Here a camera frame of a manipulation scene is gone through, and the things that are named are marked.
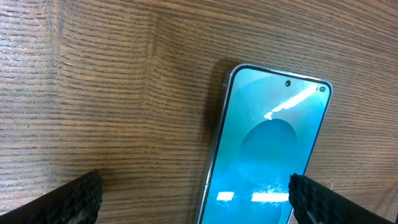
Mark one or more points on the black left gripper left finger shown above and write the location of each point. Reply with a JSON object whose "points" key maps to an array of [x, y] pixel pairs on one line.
{"points": [[78, 201]]}

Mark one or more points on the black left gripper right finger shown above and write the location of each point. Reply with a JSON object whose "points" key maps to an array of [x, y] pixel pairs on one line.
{"points": [[314, 203]]}

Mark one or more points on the blue-screen Galaxy smartphone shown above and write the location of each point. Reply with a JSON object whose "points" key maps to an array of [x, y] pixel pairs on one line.
{"points": [[269, 123]]}

